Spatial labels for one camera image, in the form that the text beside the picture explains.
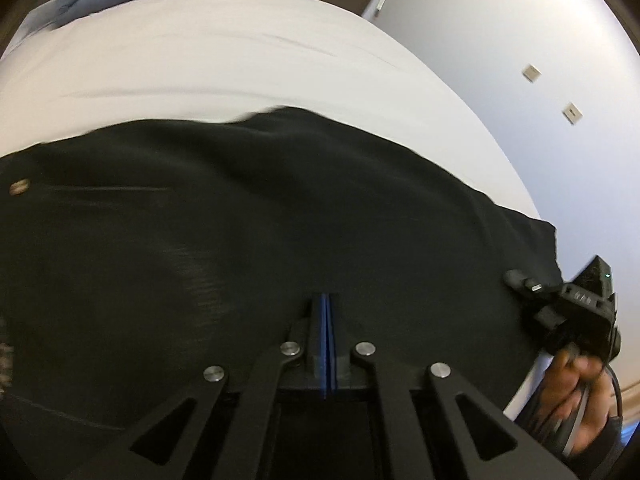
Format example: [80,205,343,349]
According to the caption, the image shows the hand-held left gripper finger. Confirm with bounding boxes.
[65,292,328,480]
[326,293,583,480]

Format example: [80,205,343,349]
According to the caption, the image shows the white bed sheet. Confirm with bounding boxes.
[0,0,543,421]

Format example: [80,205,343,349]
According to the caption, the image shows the person's right hand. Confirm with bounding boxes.
[537,347,613,456]

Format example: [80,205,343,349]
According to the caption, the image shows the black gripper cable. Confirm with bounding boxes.
[602,360,624,421]

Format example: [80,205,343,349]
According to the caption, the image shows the black pants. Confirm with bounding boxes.
[0,105,563,480]

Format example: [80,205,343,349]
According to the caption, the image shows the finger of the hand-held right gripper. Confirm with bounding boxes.
[504,269,556,297]

